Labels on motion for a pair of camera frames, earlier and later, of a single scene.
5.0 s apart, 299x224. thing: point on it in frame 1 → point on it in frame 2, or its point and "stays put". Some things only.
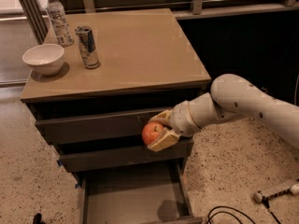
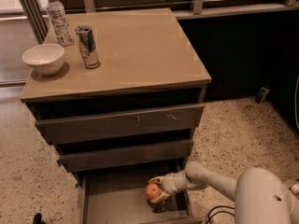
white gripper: x=181 y=119 → x=168 y=184
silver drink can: x=89 y=47 stays put
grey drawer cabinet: x=121 y=66 stays put
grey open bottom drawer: x=152 y=194 stays put
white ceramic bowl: x=45 y=59 stays put
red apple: x=151 y=132 → x=152 y=189
